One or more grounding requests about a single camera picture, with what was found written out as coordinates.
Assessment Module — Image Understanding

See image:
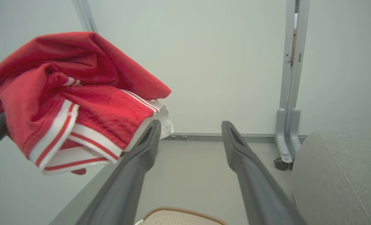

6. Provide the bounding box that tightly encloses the grey double partition post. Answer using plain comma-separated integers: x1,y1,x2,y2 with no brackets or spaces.
279,0,310,110

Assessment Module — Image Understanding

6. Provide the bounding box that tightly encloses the grey corner partition post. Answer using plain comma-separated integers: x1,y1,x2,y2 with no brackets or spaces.
72,0,98,33

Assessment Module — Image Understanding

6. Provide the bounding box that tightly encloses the red clothing with white stripes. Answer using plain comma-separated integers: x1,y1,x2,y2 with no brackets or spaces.
0,31,174,175

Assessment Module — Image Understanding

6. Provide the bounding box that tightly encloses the grey fabric sofa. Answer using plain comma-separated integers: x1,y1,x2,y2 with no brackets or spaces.
292,127,371,225

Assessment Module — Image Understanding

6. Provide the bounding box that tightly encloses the grey partition foot long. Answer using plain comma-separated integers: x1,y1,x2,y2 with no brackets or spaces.
275,108,293,163

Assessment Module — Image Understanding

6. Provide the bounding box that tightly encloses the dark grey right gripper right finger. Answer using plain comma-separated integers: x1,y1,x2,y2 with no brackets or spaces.
221,121,308,225

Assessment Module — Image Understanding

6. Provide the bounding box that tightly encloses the cream perforated laundry basket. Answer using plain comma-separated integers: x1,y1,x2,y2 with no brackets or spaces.
135,206,228,225

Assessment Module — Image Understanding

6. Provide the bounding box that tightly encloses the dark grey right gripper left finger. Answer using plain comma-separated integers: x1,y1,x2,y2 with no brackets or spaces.
76,120,162,225

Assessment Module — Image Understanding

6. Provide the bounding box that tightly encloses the grey partition foot short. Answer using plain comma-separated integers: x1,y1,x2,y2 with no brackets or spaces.
289,108,301,153

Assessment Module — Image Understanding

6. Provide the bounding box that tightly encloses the grey back partition bottom rail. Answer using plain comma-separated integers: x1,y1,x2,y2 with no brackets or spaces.
162,133,278,142

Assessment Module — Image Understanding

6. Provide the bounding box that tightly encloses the black caster wheel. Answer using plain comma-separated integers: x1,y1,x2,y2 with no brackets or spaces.
273,157,293,171

